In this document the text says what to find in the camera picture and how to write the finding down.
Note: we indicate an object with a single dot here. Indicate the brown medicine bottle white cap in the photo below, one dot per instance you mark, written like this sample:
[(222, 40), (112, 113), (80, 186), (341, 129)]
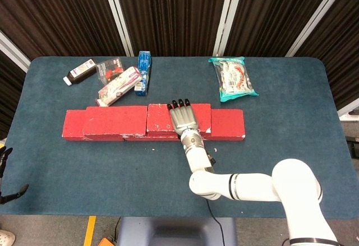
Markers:
[(81, 72)]

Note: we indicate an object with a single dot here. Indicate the grey blue robot pedestal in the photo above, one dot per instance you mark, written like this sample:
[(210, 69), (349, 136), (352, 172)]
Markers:
[(176, 232)]

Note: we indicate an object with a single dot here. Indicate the black box device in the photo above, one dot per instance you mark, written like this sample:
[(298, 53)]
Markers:
[(354, 146)]

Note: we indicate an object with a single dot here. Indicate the white pink toothpaste box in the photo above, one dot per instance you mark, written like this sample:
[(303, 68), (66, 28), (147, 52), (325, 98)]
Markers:
[(119, 86)]

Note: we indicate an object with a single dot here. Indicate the blue carton box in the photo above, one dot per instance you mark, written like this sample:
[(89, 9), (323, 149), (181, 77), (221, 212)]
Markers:
[(144, 69)]

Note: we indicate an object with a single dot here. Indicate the teal snack bag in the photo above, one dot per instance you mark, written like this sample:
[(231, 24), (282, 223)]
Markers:
[(232, 79)]

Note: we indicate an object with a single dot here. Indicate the blue felt table cover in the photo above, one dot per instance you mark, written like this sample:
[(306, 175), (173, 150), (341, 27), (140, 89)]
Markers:
[(126, 178)]

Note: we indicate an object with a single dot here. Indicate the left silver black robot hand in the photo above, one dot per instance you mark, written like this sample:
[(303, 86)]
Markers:
[(5, 156)]

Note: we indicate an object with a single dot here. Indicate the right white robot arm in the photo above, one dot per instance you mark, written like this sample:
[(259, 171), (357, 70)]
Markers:
[(252, 187)]

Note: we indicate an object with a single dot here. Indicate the white partition frame post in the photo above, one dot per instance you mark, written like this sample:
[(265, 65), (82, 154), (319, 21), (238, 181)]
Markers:
[(119, 19), (317, 19), (349, 111), (225, 19), (14, 48)]

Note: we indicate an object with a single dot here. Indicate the clear plastic blister package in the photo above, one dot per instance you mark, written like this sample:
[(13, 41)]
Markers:
[(108, 69)]

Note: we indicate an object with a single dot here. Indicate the white shoe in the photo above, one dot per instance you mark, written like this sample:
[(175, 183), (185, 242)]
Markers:
[(7, 238)]

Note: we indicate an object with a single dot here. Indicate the red brick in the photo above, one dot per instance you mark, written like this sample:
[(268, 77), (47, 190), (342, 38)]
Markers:
[(140, 139), (227, 122), (158, 117), (73, 125), (115, 121)]

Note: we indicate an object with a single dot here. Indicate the orange object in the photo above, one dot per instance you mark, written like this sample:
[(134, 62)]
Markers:
[(106, 242)]

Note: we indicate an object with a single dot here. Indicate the yellow floor tape strip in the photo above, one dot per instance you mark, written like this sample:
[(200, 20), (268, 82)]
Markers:
[(89, 230)]

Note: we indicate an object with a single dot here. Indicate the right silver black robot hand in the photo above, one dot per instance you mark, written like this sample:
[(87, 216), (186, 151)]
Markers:
[(183, 118)]

